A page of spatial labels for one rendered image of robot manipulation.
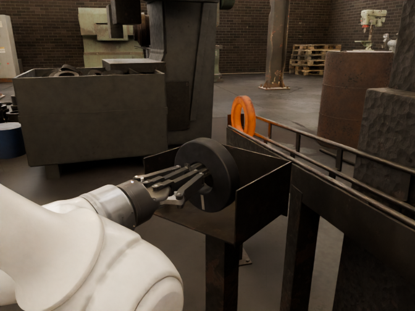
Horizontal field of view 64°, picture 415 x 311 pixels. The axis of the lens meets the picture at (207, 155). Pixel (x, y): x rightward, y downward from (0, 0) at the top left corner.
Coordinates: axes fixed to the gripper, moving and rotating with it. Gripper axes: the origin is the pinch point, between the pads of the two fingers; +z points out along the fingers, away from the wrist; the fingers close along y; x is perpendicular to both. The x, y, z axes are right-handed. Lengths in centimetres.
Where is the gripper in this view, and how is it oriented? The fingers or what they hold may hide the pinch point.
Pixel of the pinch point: (204, 168)
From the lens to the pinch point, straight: 67.7
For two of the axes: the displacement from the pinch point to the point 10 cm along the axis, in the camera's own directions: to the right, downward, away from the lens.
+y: 7.5, 2.2, -6.2
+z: 6.6, -3.0, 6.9
